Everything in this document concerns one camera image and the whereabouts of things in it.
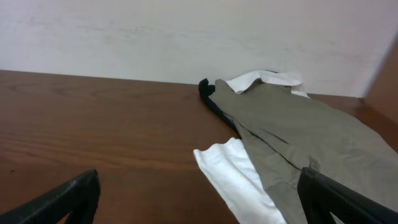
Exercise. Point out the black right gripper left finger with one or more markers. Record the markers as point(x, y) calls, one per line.
point(76, 200)

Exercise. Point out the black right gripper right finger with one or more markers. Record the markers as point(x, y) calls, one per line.
point(323, 198)

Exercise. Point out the khaki green shorts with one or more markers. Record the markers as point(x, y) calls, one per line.
point(283, 133)

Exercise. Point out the white printed t-shirt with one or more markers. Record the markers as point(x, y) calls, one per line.
point(229, 169)

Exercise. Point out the black garment under t-shirt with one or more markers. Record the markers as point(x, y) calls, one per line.
point(205, 91)

